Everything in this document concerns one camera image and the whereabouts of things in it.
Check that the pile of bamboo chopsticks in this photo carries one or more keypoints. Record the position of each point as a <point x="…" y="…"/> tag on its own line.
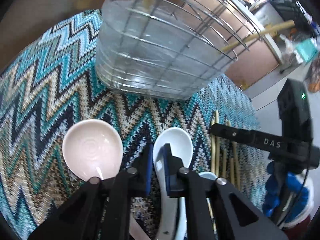
<point x="217" y="155"/>

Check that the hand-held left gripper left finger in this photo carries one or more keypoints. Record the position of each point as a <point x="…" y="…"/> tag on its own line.
<point x="149" y="162"/>

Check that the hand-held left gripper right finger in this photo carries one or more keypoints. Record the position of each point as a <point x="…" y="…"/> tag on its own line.
<point x="166" y="167"/>

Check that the white ceramic spoon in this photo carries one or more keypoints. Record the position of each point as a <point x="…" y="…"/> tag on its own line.
<point x="180" y="142"/>

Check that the person's right hand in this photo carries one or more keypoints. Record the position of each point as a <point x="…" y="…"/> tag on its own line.
<point x="271" y="195"/>

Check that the pink ceramic spoon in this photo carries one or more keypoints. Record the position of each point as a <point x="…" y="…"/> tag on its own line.
<point x="92" y="150"/>

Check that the zigzag woven mat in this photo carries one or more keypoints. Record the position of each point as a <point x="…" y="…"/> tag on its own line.
<point x="50" y="92"/>

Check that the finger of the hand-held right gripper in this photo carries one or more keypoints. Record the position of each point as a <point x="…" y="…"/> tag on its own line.
<point x="237" y="135"/>

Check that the white kitchen countertop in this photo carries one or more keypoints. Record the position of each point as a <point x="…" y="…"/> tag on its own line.
<point x="268" y="15"/>

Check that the orange patterned apron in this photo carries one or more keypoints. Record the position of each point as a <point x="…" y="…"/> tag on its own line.
<point x="315" y="82"/>

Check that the light blue ceramic spoon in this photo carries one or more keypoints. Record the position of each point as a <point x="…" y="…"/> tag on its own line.
<point x="207" y="175"/>

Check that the white and maroon garment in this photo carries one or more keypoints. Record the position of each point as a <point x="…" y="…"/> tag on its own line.
<point x="303" y="221"/>

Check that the teal bag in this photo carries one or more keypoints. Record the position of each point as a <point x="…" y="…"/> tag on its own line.
<point x="306" y="51"/>

